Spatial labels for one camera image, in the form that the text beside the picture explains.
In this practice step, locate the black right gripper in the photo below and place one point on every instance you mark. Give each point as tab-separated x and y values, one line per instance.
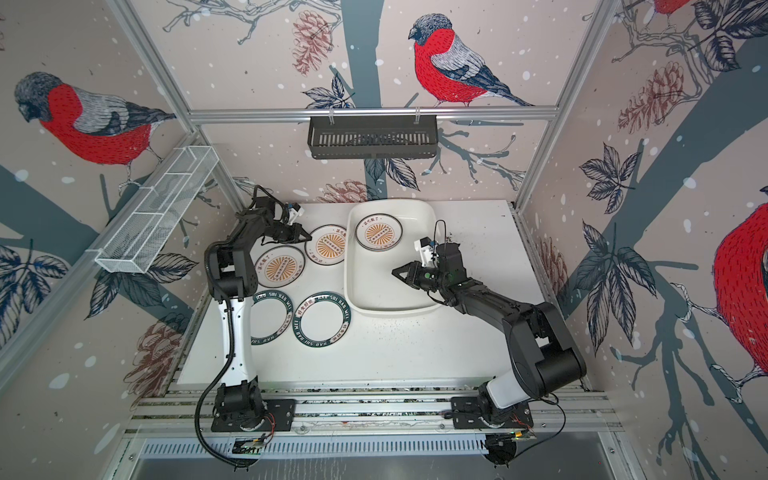
415	277

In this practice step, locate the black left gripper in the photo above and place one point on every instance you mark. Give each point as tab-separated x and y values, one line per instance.
295	235

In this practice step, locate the orange sunburst plate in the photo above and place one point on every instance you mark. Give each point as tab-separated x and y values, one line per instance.
327	245
378	232
280	266

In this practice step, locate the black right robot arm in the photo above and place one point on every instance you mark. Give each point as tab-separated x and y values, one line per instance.
543	353

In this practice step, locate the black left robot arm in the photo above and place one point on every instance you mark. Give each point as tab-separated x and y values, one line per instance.
232	283

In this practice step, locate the white plastic bin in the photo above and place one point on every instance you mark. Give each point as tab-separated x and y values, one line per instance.
369	286

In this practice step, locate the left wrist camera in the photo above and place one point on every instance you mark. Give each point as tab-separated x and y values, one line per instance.
292	213

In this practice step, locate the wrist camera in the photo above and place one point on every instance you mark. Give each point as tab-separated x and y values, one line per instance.
292	213
425	247

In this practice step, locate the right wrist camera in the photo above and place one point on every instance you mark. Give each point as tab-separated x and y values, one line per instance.
425	247

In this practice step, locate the green ring plate outer left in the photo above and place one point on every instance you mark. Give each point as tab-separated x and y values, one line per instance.
271	315

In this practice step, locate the green ring plate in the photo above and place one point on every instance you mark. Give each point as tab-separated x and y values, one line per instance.
271	315
321	320

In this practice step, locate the green ring plate inner left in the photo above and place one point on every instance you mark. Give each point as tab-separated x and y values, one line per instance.
321	320

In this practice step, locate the black hanging wire basket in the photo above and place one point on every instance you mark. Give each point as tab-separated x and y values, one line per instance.
373	137

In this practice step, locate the aluminium frame top bar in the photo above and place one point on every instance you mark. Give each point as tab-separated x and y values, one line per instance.
492	113

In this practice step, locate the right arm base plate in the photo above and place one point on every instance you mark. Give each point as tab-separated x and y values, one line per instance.
476	413

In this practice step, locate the white mesh wall shelf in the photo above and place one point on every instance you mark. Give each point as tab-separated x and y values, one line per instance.
140	238

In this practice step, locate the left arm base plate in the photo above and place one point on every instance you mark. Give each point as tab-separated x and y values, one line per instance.
244	417

